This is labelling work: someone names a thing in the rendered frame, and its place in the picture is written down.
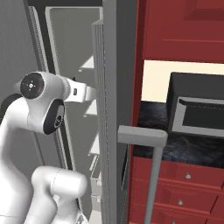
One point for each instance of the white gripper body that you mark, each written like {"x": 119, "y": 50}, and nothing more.
{"x": 90, "y": 93}

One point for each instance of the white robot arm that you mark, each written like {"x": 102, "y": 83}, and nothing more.
{"x": 17, "y": 151}

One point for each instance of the white fridge shelf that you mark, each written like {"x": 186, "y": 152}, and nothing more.
{"x": 95, "y": 145}
{"x": 92, "y": 109}
{"x": 89, "y": 64}

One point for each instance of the grey fridge door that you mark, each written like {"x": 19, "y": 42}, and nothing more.
{"x": 119, "y": 64}

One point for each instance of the grey fridge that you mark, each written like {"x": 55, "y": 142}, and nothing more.
{"x": 73, "y": 38}

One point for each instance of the white fridge bin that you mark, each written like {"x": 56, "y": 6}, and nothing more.
{"x": 95, "y": 186}

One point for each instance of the black and grey microwave oven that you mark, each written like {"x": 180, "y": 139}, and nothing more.
{"x": 198, "y": 87}

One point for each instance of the red drawer front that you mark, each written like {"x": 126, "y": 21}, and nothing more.
{"x": 218, "y": 210}
{"x": 204, "y": 175}
{"x": 192, "y": 199}
{"x": 163, "y": 217}

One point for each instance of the red wall cupboard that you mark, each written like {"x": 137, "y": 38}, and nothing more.
{"x": 186, "y": 32}

